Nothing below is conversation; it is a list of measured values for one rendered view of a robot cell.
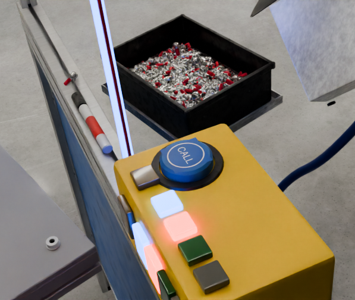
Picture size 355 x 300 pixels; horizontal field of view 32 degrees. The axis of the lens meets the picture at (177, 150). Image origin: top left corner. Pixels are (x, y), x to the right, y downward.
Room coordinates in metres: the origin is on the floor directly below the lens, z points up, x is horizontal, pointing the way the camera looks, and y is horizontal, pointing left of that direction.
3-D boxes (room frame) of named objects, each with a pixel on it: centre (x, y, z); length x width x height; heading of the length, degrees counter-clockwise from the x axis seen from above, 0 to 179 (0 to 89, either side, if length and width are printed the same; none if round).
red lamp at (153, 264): (0.28, 0.03, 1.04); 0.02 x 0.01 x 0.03; 18
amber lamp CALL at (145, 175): (0.34, 0.03, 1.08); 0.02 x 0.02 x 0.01; 18
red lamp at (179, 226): (0.29, 0.00, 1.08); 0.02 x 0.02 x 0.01; 18
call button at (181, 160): (0.35, -0.01, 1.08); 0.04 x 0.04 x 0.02
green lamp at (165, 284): (0.26, 0.02, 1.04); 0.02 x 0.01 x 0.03; 18
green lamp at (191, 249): (0.27, 0.00, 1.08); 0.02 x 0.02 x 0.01; 18
